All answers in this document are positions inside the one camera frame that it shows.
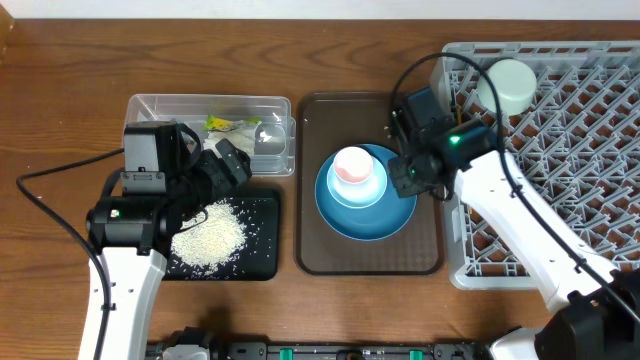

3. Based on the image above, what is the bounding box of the pile of white rice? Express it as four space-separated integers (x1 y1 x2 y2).
167 197 269 279

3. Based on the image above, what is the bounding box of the mint green bowl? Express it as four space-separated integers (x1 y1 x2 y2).
486 59 537 116

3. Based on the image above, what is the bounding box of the black plastic tray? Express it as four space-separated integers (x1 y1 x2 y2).
162 186 282 282

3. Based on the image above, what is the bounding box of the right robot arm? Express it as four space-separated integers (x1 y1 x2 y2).
388 104 639 360

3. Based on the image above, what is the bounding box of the light blue bowl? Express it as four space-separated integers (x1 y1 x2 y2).
327 157 387 209

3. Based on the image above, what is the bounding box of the grey dishwasher rack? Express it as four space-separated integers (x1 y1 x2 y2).
431 41 639 272

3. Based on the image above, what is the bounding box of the pink cup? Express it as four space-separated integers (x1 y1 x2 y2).
333 146 374 201

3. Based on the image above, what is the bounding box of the brown serving tray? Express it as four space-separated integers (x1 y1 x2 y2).
295 92 444 275

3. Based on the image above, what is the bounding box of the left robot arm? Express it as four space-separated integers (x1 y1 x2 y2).
79 120 252 359

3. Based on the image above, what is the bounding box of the yellow green snack wrapper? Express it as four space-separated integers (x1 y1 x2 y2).
203 115 262 133

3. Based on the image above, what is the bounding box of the dark blue plate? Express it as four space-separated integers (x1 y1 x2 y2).
314 144 418 241

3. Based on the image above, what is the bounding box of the clear plastic waste bin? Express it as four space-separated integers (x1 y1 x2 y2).
125 94 295 177

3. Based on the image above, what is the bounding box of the white tissue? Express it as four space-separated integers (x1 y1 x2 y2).
203 122 258 157

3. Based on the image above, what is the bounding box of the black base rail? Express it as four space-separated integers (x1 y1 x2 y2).
144 327 491 360

